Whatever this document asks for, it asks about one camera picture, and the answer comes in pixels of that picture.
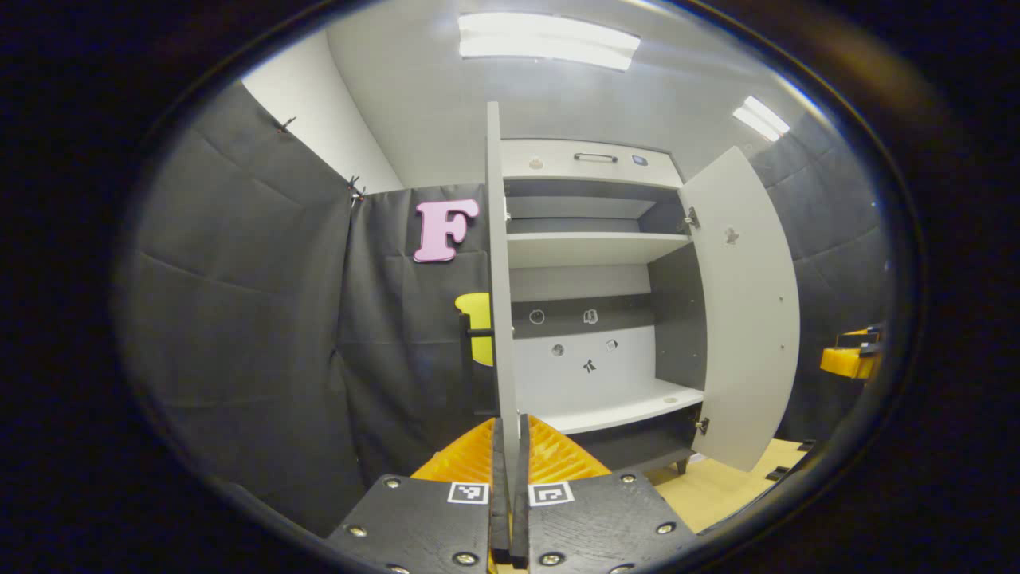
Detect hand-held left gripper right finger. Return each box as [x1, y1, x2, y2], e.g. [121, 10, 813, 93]
[510, 413, 698, 574]

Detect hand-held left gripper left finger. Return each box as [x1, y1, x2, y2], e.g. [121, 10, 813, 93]
[325, 416, 508, 574]

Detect grey double-door shoe cabinet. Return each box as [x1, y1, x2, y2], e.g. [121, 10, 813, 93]
[498, 137, 712, 477]

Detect grey cabinet drawer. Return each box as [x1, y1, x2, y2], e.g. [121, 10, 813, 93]
[500, 139, 685, 191]

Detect small ceiling light panel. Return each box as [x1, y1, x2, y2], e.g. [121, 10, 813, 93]
[732, 96, 791, 144]

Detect large ceiling light panel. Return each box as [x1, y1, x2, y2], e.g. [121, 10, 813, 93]
[458, 12, 641, 72]

